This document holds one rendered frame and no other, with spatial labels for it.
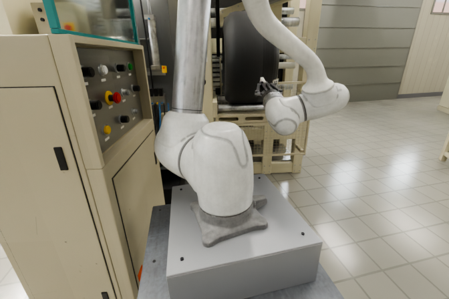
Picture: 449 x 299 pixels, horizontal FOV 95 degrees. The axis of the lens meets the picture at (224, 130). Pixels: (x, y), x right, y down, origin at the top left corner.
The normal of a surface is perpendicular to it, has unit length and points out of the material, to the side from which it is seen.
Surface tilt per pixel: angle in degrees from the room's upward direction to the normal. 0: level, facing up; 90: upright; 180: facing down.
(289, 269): 90
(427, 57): 90
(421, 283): 0
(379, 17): 90
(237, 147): 67
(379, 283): 0
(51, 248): 90
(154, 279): 0
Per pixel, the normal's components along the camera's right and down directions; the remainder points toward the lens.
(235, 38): -0.23, -0.08
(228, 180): 0.15, 0.20
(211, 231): -0.14, -0.86
